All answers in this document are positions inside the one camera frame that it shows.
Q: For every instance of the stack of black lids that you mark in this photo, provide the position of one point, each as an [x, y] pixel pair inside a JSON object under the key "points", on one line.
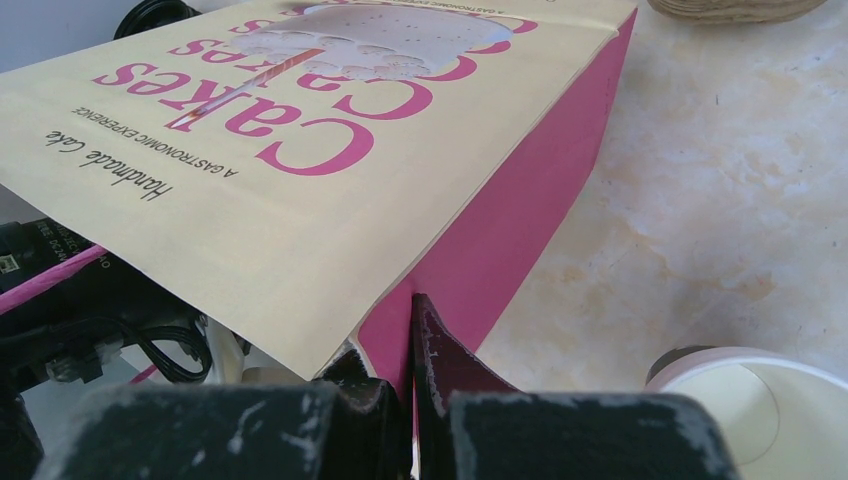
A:
{"points": [[152, 14]]}

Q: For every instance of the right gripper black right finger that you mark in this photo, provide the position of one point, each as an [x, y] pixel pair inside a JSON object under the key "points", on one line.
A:
{"points": [[472, 424]]}

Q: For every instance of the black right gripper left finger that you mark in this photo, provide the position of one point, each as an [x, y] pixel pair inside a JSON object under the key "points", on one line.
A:
{"points": [[344, 424]]}

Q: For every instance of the stack of paper cups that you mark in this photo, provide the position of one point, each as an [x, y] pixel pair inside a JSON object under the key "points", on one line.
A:
{"points": [[780, 418]]}

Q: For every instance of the brown cardboard cup carrier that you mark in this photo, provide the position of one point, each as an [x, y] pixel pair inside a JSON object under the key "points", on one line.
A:
{"points": [[721, 12]]}

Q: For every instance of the kraft pink paper bag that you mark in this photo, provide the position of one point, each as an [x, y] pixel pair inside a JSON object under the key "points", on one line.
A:
{"points": [[297, 170]]}

